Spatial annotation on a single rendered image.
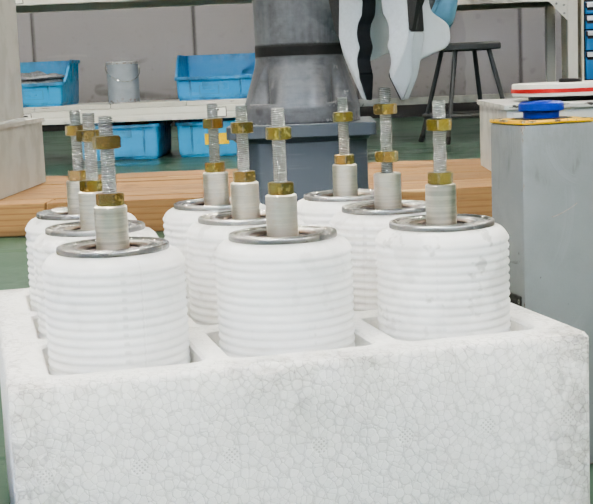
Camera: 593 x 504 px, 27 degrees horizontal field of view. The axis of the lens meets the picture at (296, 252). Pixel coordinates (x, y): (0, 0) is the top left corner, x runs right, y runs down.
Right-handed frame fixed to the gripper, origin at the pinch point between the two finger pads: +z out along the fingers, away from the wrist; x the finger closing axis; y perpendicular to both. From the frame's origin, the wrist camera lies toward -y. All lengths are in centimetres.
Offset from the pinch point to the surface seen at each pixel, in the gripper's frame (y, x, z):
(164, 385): -27.8, -6.9, 17.9
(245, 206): -10.5, 4.7, 9.0
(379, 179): -0.5, -0.2, 7.6
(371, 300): -3.7, -2.0, 16.8
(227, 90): 294, 370, 6
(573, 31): 461, 299, -15
